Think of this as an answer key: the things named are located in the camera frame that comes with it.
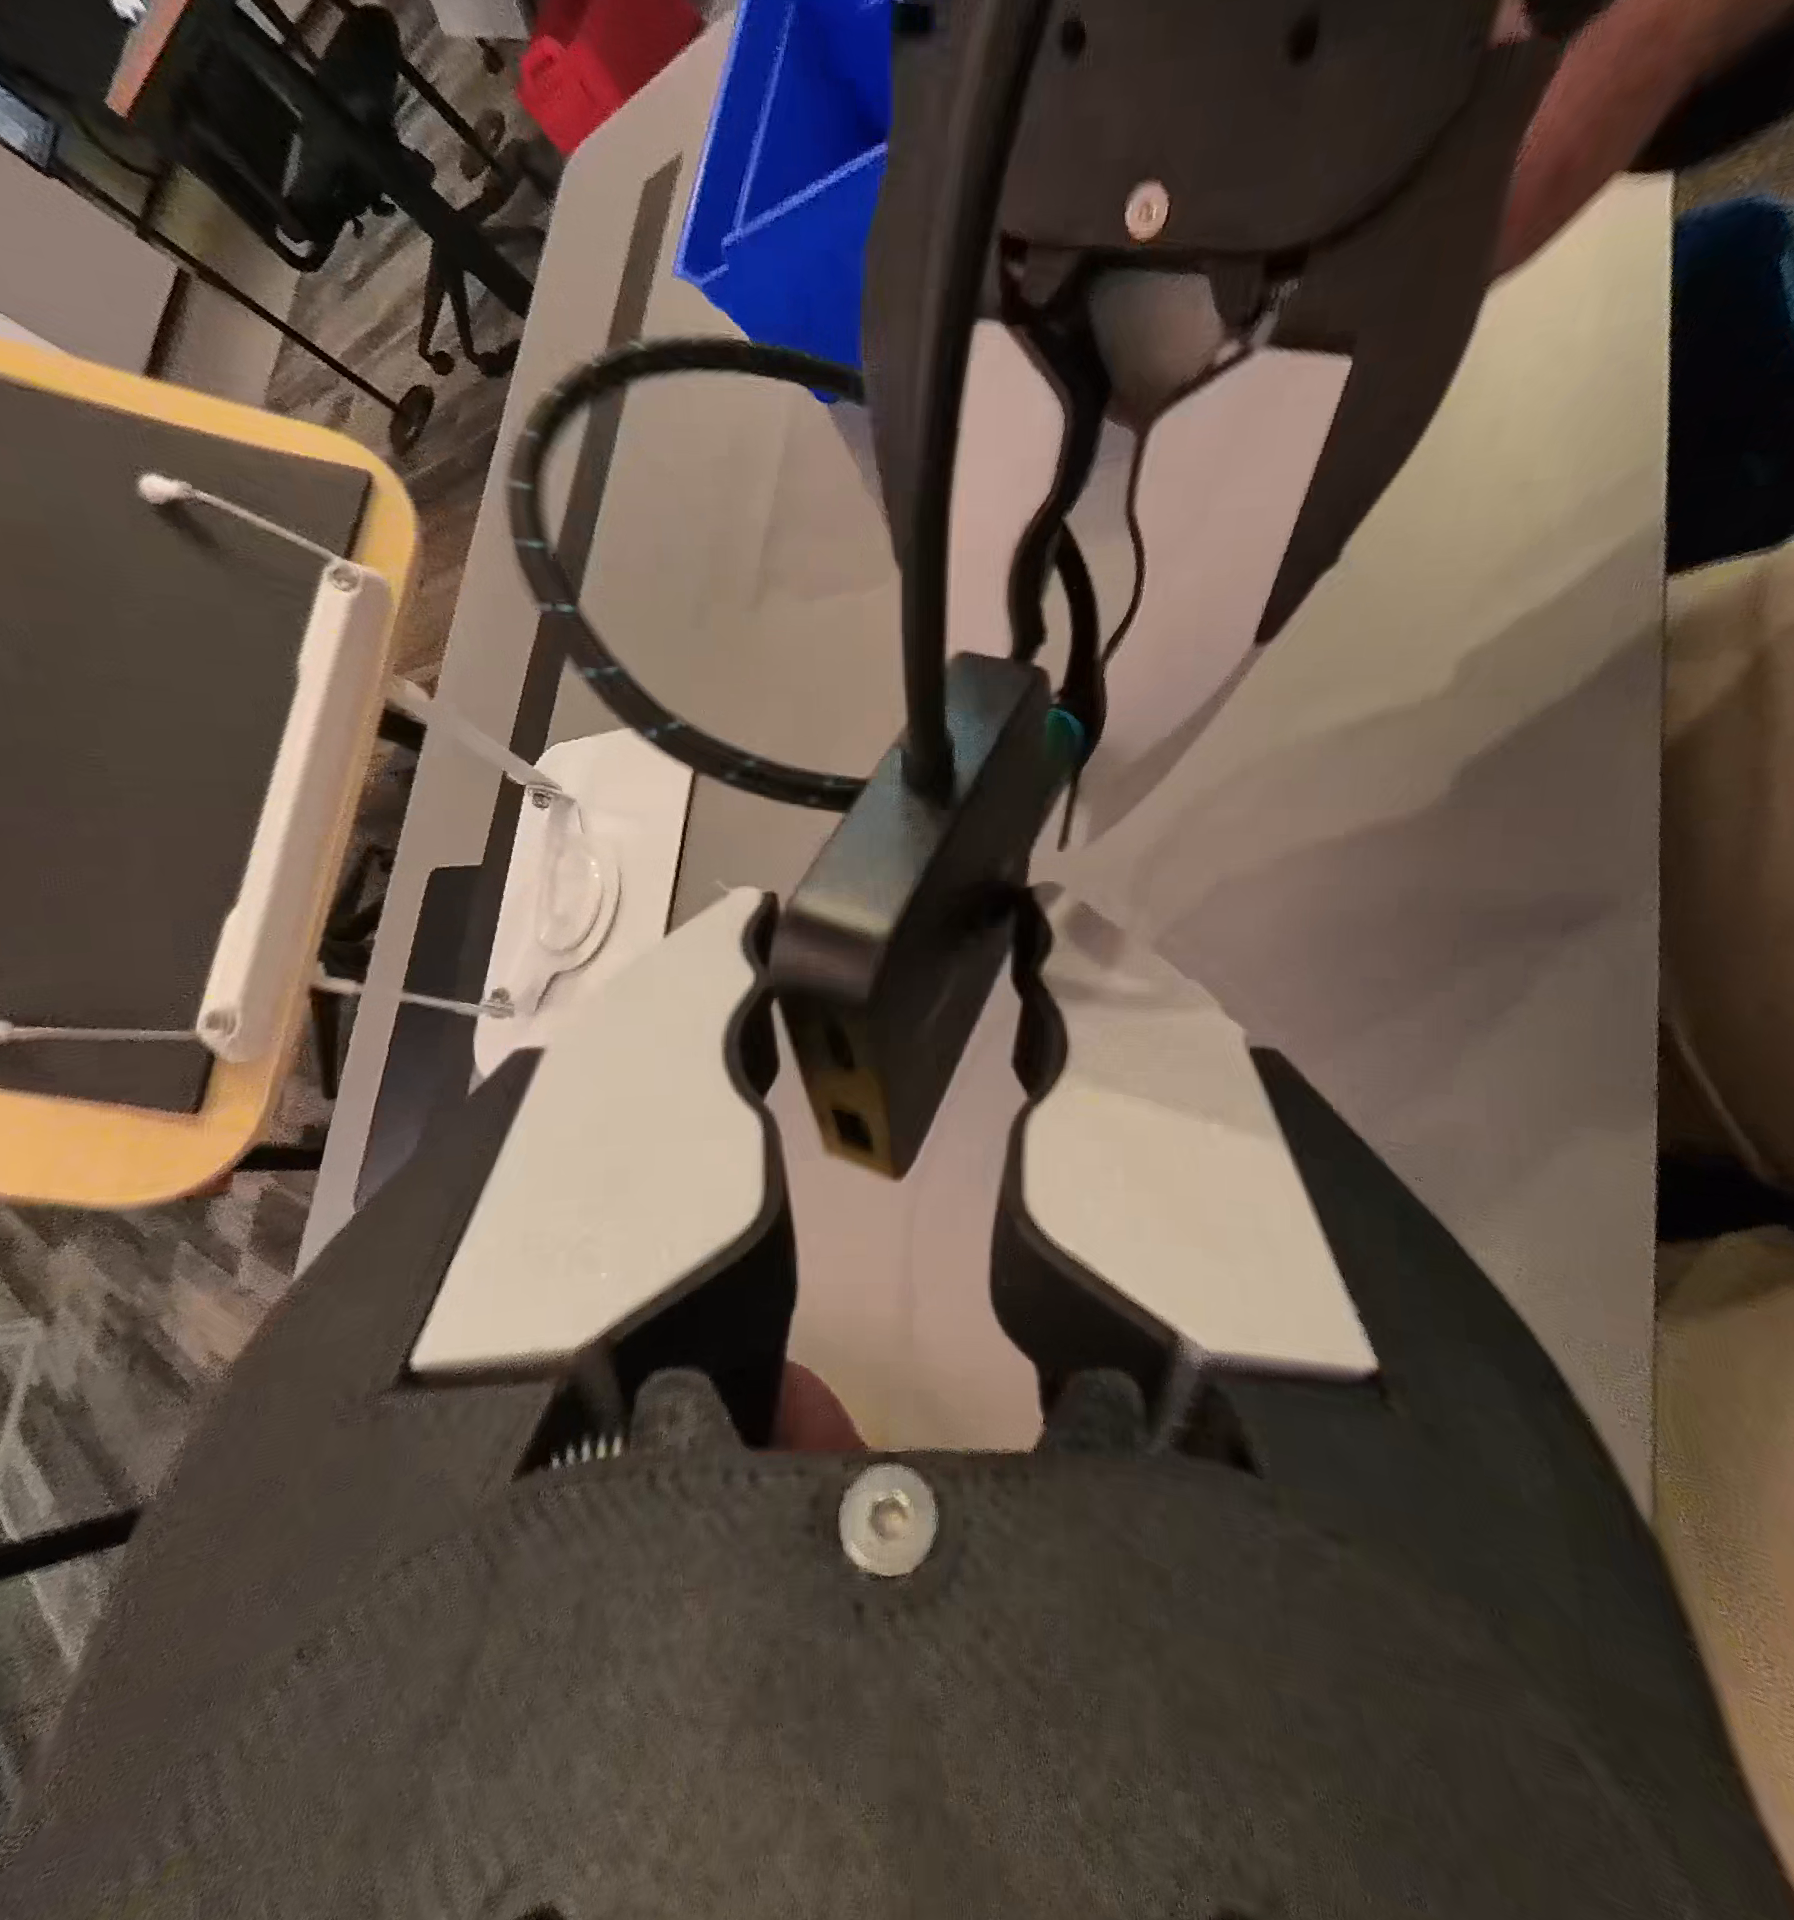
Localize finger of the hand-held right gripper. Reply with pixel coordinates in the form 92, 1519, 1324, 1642
1069, 348, 1362, 850
969, 308, 1111, 716

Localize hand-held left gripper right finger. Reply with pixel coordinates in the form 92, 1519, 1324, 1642
987, 881, 1383, 1449

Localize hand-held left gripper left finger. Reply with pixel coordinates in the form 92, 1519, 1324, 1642
404, 888, 807, 1449

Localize black usb hub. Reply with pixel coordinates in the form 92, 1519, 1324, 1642
764, 648, 1059, 1182

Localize black braided usb cable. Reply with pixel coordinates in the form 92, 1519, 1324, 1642
510, 337, 1098, 826

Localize person's right forearm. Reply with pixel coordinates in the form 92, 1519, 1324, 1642
1488, 0, 1783, 286

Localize blue plastic bin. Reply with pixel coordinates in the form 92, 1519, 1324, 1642
672, 0, 936, 407

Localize blue cloth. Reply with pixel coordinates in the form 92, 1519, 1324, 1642
1669, 195, 1794, 580

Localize red plastic bin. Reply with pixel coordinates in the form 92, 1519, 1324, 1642
513, 0, 707, 160

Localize person's beige trousers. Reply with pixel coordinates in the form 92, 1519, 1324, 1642
1654, 517, 1794, 1920

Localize wooden table with black top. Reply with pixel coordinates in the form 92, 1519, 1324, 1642
0, 322, 422, 1210

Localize black office chair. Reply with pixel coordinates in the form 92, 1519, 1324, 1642
236, 0, 554, 454

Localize wood-edged desk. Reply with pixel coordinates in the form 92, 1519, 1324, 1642
101, 0, 238, 122

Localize clear suction cup mount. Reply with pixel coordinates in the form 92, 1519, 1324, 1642
312, 678, 624, 1025

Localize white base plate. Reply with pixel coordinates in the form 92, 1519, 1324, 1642
473, 732, 779, 1059

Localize white bar with wire arms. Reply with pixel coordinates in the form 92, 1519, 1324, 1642
0, 470, 395, 1066

